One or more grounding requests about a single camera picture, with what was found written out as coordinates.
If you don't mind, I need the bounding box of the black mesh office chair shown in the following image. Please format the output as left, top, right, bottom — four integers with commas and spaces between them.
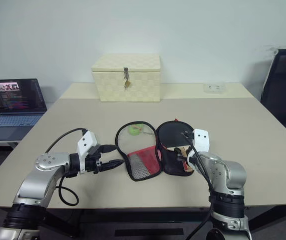
259, 47, 286, 146

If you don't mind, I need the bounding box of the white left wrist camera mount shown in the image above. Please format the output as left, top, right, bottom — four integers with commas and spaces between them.
77, 130, 101, 174

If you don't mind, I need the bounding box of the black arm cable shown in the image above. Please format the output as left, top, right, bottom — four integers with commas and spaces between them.
44, 127, 88, 207
181, 130, 215, 240

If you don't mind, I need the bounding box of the white side desk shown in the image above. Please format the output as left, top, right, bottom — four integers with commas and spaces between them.
0, 139, 21, 150

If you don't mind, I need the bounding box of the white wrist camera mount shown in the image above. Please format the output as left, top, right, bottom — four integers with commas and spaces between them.
191, 128, 211, 154
77, 130, 101, 174

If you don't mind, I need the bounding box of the green ball with tan clip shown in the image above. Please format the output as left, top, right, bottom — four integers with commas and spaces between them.
128, 124, 145, 136

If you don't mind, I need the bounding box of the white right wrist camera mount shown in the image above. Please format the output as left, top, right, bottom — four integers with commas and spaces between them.
191, 128, 211, 154

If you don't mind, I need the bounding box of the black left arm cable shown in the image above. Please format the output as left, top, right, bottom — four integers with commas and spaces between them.
44, 127, 88, 207

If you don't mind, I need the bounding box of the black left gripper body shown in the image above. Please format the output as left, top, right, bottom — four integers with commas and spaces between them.
85, 144, 104, 175

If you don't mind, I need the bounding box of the dark rounded shape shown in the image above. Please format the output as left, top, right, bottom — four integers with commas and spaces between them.
206, 228, 224, 240

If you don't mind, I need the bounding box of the open blue laptop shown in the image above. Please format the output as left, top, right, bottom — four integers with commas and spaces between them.
0, 78, 48, 142

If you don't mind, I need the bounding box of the black red mesh paddle case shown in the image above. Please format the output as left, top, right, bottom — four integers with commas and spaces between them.
115, 119, 196, 182

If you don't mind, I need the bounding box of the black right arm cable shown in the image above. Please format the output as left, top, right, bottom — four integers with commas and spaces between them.
181, 130, 215, 240

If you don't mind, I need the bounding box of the black table tennis paddle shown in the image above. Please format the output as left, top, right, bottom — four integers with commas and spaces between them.
156, 120, 196, 177

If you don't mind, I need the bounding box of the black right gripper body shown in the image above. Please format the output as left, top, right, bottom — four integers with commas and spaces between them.
180, 144, 195, 165

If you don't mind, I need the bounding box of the cream woven storage box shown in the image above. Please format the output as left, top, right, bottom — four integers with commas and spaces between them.
91, 53, 162, 103

